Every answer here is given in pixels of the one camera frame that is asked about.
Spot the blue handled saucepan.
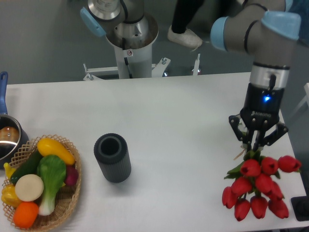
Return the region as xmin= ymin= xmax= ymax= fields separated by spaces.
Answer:
xmin=0 ymin=71 xmax=28 ymax=170

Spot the green bok choy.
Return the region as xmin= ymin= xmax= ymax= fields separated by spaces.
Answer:
xmin=37 ymin=155 xmax=66 ymax=216

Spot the purple red radish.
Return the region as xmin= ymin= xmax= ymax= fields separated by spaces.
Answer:
xmin=64 ymin=166 xmax=79 ymax=186

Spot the blue plastic bag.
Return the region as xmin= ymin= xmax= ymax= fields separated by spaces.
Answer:
xmin=289 ymin=0 xmax=309 ymax=47

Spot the yellow bell pepper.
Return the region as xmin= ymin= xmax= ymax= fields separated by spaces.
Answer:
xmin=1 ymin=184 xmax=22 ymax=208

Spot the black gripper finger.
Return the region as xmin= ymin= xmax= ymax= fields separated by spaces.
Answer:
xmin=253 ymin=122 xmax=288 ymax=151
xmin=228 ymin=114 xmax=252 ymax=148

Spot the white round radish slice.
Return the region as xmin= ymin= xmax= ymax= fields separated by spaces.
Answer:
xmin=15 ymin=174 xmax=44 ymax=202

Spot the black trouser leg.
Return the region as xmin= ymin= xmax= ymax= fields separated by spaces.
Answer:
xmin=171 ymin=0 xmax=205 ymax=34

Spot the dark grey ribbed vase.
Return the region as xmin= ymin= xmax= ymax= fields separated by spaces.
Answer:
xmin=94 ymin=133 xmax=132 ymax=183

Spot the dark green cucumber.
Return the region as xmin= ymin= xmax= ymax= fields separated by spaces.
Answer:
xmin=10 ymin=150 xmax=43 ymax=185

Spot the orange fruit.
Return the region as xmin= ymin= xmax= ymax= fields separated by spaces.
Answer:
xmin=13 ymin=202 xmax=39 ymax=229

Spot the white chair frame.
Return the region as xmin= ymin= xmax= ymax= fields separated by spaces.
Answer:
xmin=287 ymin=83 xmax=309 ymax=123

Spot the yellow squash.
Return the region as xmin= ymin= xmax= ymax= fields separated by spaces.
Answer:
xmin=37 ymin=138 xmax=75 ymax=165

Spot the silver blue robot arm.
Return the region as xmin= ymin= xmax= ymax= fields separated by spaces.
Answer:
xmin=80 ymin=0 xmax=301 ymax=151

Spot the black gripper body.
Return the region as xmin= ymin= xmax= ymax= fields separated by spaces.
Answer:
xmin=240 ymin=83 xmax=284 ymax=133

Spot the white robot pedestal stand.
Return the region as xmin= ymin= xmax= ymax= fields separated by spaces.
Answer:
xmin=80 ymin=8 xmax=170 ymax=80

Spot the woven wicker basket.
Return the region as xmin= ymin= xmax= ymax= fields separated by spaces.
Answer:
xmin=2 ymin=135 xmax=82 ymax=232

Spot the red tulip bouquet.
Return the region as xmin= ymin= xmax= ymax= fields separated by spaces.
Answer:
xmin=222 ymin=149 xmax=302 ymax=221

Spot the white sneaker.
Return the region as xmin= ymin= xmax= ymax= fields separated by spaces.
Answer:
xmin=167 ymin=27 xmax=203 ymax=50

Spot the yellow banana tip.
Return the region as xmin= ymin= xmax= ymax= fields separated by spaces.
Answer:
xmin=3 ymin=162 xmax=16 ymax=179

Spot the black device at edge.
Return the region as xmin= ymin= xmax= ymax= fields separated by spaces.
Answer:
xmin=291 ymin=196 xmax=309 ymax=221

